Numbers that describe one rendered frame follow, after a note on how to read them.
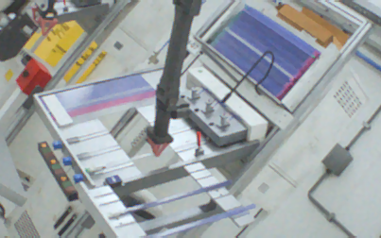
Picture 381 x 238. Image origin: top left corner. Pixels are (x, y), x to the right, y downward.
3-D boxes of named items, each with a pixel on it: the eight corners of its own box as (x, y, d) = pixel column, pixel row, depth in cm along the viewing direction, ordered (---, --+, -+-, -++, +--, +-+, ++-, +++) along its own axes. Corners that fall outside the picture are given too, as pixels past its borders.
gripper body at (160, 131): (160, 128, 225) (163, 111, 221) (174, 143, 218) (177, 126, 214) (145, 130, 221) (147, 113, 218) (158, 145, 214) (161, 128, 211)
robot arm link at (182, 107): (156, 86, 212) (169, 97, 206) (183, 81, 219) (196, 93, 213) (151, 114, 218) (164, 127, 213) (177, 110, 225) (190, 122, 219)
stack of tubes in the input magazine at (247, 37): (277, 99, 234) (320, 49, 233) (208, 43, 269) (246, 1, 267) (290, 112, 243) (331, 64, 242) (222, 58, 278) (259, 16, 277)
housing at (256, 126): (247, 155, 240) (251, 126, 232) (184, 96, 273) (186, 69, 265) (262, 150, 243) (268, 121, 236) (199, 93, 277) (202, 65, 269)
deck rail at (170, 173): (95, 204, 206) (95, 191, 202) (93, 200, 207) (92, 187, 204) (258, 153, 240) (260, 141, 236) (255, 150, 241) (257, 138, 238)
